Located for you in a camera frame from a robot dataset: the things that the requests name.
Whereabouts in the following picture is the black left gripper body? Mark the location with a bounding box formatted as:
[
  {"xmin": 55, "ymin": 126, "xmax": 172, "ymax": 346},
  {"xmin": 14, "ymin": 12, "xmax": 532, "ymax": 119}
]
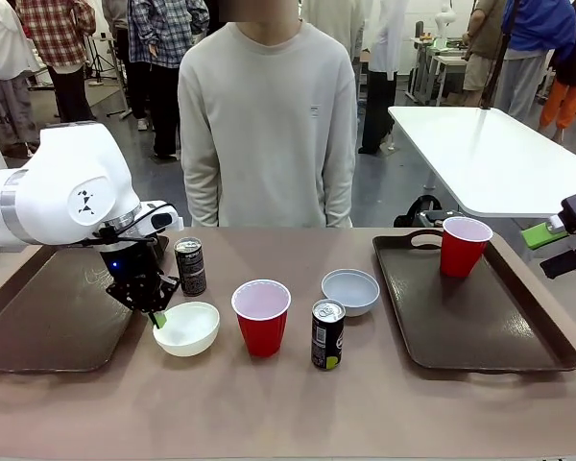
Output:
[{"xmin": 98, "ymin": 237, "xmax": 163, "ymax": 291}]

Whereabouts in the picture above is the white plastic bowl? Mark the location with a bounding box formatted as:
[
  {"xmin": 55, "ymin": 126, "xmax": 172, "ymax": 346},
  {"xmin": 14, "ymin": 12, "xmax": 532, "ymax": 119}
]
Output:
[{"xmin": 152, "ymin": 301, "xmax": 221, "ymax": 358}]

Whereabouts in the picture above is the person's right forearm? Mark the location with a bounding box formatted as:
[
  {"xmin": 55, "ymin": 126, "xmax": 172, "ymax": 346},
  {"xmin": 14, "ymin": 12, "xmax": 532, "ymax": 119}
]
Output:
[{"xmin": 181, "ymin": 138, "xmax": 225, "ymax": 228}]

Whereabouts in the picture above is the person's left forearm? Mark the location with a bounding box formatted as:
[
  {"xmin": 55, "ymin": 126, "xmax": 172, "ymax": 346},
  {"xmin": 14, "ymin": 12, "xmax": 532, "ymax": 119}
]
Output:
[{"xmin": 322, "ymin": 138, "xmax": 357, "ymax": 229}]

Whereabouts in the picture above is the black drink can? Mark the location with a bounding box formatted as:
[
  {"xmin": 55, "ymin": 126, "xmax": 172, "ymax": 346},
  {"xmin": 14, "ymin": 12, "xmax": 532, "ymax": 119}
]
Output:
[{"xmin": 173, "ymin": 236, "xmax": 208, "ymax": 298}]

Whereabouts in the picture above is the red plastic cup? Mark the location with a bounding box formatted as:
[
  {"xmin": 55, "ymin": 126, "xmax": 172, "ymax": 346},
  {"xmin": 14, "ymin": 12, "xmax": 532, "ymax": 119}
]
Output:
[
  {"xmin": 230, "ymin": 279, "xmax": 292, "ymax": 359},
  {"xmin": 439, "ymin": 216, "xmax": 494, "ymax": 279}
]

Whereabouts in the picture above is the dark brown serving tray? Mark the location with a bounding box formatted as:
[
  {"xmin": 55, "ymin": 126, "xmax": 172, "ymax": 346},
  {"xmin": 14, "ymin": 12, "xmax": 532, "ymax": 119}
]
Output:
[
  {"xmin": 0, "ymin": 234, "xmax": 172, "ymax": 375},
  {"xmin": 372, "ymin": 229, "xmax": 576, "ymax": 376}
]

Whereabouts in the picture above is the white folding table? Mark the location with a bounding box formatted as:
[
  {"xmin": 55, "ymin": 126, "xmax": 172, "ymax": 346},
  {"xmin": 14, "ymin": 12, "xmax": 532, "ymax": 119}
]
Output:
[{"xmin": 387, "ymin": 105, "xmax": 576, "ymax": 218}]

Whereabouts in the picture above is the black wheeled base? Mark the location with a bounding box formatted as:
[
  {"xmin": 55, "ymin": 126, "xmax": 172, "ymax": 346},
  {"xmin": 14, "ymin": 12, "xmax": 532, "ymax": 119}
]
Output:
[{"xmin": 393, "ymin": 194, "xmax": 464, "ymax": 229}]

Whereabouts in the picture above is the person in orange trousers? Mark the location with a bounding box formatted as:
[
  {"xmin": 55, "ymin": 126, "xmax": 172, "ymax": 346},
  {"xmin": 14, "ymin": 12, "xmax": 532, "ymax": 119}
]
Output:
[{"xmin": 539, "ymin": 0, "xmax": 576, "ymax": 132}]

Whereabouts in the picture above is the black can with green print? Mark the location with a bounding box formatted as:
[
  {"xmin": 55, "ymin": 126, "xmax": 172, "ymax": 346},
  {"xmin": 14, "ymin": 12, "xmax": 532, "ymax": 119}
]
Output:
[{"xmin": 310, "ymin": 298, "xmax": 348, "ymax": 372}]

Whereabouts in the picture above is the person in blue jacket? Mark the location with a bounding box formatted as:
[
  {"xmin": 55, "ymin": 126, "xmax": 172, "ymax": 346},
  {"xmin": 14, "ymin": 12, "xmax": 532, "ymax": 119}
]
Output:
[{"xmin": 492, "ymin": 0, "xmax": 576, "ymax": 124}]

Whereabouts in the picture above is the black pole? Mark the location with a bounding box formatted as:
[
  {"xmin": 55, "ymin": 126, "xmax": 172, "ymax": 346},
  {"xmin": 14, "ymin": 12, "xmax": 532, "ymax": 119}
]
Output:
[{"xmin": 479, "ymin": 0, "xmax": 518, "ymax": 111}]

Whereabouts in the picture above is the grey blue plastic bowl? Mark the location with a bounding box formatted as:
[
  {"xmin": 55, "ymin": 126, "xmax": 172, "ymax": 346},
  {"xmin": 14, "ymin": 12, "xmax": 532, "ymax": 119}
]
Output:
[{"xmin": 321, "ymin": 268, "xmax": 381, "ymax": 319}]

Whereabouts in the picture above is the person in khaki shirt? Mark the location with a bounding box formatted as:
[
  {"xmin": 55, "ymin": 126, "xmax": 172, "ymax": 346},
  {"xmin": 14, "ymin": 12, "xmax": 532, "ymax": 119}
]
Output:
[{"xmin": 462, "ymin": 0, "xmax": 509, "ymax": 108}]

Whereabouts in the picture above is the black tripod stand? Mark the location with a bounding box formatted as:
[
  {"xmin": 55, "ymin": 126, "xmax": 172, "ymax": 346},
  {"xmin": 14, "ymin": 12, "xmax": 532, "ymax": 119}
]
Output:
[{"xmin": 86, "ymin": 32, "xmax": 129, "ymax": 118}]

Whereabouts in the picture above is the grey background desk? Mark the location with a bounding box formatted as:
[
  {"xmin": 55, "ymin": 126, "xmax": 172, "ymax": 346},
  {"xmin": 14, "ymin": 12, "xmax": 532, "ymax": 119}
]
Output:
[{"xmin": 409, "ymin": 36, "xmax": 472, "ymax": 107}]

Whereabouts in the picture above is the person in beige sweatshirt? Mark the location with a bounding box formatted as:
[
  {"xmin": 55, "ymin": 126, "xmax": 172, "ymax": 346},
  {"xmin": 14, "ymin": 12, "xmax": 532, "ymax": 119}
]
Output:
[{"xmin": 177, "ymin": 0, "xmax": 358, "ymax": 229}]

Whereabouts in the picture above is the person in blue plaid shirt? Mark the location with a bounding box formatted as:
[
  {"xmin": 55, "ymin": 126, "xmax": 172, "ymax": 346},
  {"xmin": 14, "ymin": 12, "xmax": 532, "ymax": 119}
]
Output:
[{"xmin": 126, "ymin": 0, "xmax": 211, "ymax": 160}]

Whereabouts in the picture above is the person in white coat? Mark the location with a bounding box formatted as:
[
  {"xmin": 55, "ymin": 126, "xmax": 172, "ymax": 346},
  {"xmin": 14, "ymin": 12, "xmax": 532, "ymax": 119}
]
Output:
[{"xmin": 357, "ymin": 0, "xmax": 400, "ymax": 156}]

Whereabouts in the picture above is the person in red plaid shirt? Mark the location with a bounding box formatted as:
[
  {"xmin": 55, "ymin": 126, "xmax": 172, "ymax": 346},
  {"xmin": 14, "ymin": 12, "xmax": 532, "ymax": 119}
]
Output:
[{"xmin": 14, "ymin": 0, "xmax": 99, "ymax": 125}]

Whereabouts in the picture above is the person in white top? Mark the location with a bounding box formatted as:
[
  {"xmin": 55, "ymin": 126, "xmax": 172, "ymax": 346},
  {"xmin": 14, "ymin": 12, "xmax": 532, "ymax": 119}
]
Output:
[{"xmin": 0, "ymin": 0, "xmax": 42, "ymax": 160}]

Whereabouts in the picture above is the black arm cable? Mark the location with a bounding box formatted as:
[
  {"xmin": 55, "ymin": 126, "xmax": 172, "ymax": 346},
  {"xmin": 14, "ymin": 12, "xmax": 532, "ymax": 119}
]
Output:
[{"xmin": 93, "ymin": 204, "xmax": 174, "ymax": 249}]

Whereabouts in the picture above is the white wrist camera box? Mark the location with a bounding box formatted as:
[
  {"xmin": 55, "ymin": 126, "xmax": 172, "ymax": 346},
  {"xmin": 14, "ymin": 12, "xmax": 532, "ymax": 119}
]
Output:
[{"xmin": 134, "ymin": 200, "xmax": 184, "ymax": 237}]

